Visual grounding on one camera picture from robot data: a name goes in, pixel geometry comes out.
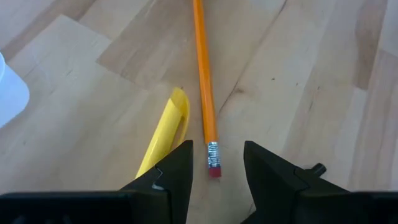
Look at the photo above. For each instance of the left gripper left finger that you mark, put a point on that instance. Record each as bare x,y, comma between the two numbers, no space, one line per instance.
177,174

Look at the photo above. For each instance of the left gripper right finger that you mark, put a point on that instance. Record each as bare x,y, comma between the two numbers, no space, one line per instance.
267,180

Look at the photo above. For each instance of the yellow plastic marker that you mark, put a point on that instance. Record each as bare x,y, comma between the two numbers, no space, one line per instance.
164,130

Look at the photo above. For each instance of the orange pencil with eraser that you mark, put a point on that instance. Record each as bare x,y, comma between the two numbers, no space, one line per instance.
205,77

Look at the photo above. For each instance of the blue translucent box lid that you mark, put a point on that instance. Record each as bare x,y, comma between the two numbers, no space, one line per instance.
12,93

